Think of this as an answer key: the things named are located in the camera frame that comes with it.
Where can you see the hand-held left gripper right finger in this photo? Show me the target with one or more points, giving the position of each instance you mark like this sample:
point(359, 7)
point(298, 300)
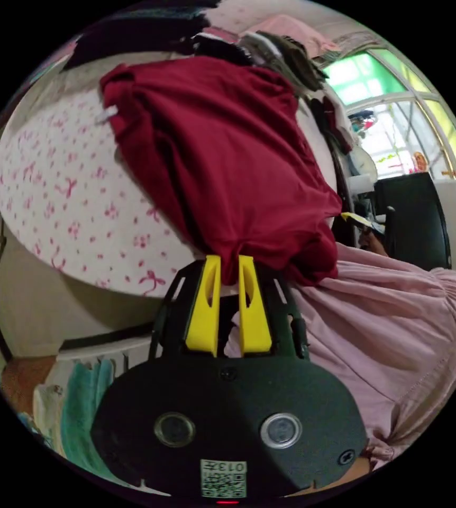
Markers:
point(255, 321)

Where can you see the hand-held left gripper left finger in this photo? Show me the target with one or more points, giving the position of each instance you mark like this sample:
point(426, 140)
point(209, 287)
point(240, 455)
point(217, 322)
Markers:
point(204, 317)

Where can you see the maroon t-shirt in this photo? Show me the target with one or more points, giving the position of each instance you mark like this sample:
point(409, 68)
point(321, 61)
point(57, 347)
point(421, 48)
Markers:
point(220, 158)

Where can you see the person's left hand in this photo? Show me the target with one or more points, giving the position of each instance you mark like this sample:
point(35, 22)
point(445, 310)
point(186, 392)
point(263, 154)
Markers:
point(351, 470)

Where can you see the person's body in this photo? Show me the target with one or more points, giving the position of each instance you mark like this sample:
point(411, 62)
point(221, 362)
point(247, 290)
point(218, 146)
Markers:
point(371, 317)

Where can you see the window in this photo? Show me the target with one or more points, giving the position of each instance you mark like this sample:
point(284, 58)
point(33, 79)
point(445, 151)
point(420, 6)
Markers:
point(394, 119)

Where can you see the pile of clothes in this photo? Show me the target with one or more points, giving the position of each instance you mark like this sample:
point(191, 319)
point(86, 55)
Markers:
point(291, 67)

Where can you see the bed with pink-printed white sheet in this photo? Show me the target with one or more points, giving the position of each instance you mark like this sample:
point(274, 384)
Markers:
point(53, 178)

